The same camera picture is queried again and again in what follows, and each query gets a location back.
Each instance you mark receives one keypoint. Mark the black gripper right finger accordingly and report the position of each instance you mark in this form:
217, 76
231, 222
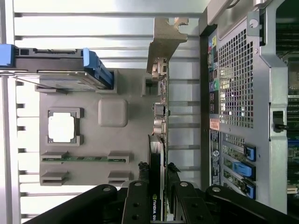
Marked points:
233, 207

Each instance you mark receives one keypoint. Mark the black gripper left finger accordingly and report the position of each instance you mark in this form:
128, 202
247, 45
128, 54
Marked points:
81, 207

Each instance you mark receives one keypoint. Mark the blue card retention clip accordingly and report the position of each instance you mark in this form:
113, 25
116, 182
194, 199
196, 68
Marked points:
244, 169
251, 151
250, 190

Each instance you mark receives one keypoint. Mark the green RAM stick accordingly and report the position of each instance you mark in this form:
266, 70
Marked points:
88, 159

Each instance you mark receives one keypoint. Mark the grey plastic parts rack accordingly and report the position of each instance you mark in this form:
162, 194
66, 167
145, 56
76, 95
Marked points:
112, 140

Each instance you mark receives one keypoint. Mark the green motherboard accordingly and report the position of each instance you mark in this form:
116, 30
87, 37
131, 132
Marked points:
293, 151

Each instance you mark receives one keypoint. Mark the silver CPU chip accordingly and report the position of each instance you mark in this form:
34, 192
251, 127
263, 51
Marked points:
61, 127

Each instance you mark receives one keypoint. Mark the open grey PC case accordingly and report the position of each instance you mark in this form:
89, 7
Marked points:
275, 93

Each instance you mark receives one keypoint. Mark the hard disk with blue carrier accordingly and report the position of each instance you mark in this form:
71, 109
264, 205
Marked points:
51, 63

